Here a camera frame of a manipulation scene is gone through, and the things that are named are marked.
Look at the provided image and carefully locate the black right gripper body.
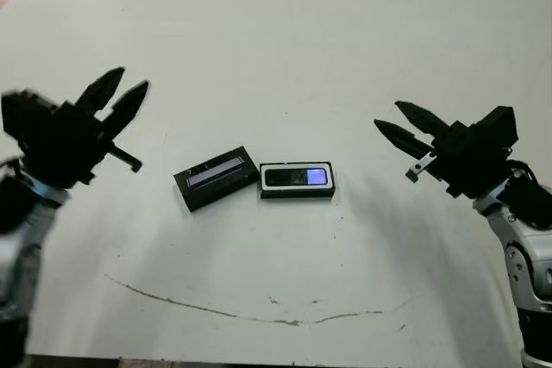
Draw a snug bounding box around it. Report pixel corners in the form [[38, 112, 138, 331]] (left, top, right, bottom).
[[405, 120, 511, 201]]

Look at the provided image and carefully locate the small black phone device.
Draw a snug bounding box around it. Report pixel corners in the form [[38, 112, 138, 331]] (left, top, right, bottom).
[[264, 166, 328, 187]]

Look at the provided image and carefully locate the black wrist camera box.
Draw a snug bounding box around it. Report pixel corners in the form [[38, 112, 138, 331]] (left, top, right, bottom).
[[0, 90, 60, 141], [472, 105, 518, 154]]

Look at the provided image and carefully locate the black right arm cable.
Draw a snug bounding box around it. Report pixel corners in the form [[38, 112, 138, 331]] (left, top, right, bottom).
[[502, 159, 543, 190]]

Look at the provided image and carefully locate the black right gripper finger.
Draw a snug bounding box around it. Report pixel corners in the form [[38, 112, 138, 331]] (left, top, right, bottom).
[[373, 118, 435, 159], [394, 100, 452, 140]]

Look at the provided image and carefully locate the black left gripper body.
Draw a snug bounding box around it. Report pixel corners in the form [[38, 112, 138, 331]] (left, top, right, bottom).
[[16, 100, 143, 190]]

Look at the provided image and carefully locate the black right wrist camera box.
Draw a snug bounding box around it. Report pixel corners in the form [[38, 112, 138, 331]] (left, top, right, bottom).
[[472, 105, 518, 154]]

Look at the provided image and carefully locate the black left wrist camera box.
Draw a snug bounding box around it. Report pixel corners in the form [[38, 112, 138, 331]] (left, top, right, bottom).
[[0, 90, 60, 141]]

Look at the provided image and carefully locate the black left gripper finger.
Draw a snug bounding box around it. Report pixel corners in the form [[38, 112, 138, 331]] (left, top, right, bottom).
[[102, 78, 150, 144], [75, 65, 127, 119]]

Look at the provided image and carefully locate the black box with white insert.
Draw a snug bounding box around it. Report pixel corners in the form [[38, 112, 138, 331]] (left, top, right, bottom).
[[258, 160, 336, 201]]

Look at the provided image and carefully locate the black box lid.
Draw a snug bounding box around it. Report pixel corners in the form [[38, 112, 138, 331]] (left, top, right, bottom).
[[172, 143, 256, 213]]

